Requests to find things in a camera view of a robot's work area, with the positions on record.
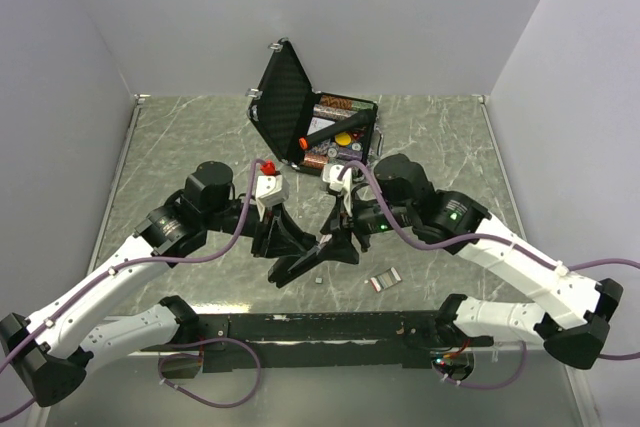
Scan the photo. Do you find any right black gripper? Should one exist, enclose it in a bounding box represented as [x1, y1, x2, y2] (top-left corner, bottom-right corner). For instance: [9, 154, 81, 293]
[317, 187, 416, 265]

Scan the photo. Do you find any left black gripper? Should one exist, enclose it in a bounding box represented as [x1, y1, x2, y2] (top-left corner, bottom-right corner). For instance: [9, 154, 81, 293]
[203, 199, 307, 257]

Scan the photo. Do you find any black stapler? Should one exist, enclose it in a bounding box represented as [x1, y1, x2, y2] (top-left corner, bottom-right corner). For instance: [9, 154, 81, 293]
[267, 243, 322, 288]

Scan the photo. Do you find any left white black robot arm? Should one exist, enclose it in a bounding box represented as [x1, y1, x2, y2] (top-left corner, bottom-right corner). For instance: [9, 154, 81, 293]
[1, 159, 315, 407]

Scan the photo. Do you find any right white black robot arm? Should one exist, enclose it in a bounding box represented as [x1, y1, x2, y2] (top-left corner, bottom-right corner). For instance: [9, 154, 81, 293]
[322, 154, 623, 370]

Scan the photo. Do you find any striped staple strip pack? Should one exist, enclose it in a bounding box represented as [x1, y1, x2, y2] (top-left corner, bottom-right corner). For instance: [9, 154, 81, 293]
[369, 268, 402, 293]

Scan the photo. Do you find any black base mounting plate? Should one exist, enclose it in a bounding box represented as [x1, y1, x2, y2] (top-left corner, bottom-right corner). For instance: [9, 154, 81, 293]
[147, 311, 494, 373]

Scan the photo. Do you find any yellow poker chip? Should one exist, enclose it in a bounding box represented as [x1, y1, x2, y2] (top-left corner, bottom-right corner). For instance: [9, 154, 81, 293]
[334, 132, 352, 146]

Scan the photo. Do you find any black poker chip case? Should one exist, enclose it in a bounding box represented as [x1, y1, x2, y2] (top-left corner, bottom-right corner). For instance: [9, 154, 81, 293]
[246, 38, 383, 175]

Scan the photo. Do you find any black marker orange cap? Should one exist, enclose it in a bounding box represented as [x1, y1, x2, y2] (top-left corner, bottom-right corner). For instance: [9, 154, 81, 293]
[298, 109, 376, 150]

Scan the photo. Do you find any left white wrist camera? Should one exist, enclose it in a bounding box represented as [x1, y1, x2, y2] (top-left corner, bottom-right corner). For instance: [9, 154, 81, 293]
[254, 161, 290, 220]

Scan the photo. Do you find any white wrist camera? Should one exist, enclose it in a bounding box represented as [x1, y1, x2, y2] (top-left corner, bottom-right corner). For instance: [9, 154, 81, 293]
[321, 164, 353, 215]
[254, 161, 290, 220]

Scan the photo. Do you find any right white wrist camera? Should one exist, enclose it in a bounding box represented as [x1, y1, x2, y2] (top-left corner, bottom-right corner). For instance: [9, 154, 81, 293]
[321, 164, 353, 215]

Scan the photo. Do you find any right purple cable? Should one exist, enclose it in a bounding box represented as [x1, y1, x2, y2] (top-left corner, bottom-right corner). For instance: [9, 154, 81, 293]
[339, 160, 640, 391]

